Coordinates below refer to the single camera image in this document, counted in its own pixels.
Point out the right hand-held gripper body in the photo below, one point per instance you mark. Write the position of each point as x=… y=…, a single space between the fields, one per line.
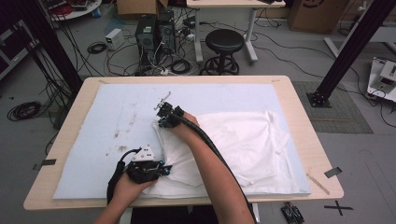
x=171 y=115

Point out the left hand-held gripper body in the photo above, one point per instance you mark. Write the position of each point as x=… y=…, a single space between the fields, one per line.
x=143 y=172

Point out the white t-shirt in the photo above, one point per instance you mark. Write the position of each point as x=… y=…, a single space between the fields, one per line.
x=249 y=146

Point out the person's right hand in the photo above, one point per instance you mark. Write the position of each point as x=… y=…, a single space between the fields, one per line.
x=186 y=127

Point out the person's left hand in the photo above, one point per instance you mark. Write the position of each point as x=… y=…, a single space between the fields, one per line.
x=127 y=189

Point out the white power strip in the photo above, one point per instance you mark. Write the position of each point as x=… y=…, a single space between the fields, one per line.
x=165 y=72

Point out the person's dark clothing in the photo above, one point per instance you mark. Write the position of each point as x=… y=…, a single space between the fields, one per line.
x=168 y=216

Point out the light blue foam mat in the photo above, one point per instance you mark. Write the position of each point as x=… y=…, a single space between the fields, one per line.
x=109 y=109

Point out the black computer tower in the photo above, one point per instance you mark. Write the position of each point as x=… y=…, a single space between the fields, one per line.
x=145 y=34
x=166 y=31

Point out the white power supply box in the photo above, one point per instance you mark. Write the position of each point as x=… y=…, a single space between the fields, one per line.
x=114 y=39

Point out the black round stool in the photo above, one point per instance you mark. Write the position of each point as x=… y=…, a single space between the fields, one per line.
x=224 y=42

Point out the black tape strip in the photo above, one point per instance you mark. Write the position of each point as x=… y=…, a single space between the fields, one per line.
x=48 y=162
x=333 y=172

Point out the open cardboard box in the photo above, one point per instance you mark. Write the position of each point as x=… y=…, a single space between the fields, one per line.
x=137 y=6

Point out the white desk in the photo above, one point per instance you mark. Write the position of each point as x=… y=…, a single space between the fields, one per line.
x=233 y=3

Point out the round white table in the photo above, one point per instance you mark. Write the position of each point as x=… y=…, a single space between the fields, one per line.
x=84 y=11

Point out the thin wooden stick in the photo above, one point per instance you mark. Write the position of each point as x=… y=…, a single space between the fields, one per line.
x=318 y=184

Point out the grey metal rack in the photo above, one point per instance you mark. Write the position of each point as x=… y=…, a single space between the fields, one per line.
x=12 y=53

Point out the grey floor mat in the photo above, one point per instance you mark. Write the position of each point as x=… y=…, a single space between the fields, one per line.
x=339 y=115

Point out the black tape cross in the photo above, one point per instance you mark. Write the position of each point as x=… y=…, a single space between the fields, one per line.
x=338 y=207

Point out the large printed cardboard box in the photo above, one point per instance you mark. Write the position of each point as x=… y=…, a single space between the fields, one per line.
x=317 y=15

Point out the white electronic device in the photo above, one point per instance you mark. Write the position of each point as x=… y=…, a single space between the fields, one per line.
x=383 y=77

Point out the black metal post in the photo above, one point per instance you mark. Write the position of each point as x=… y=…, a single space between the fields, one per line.
x=348 y=53
x=53 y=46

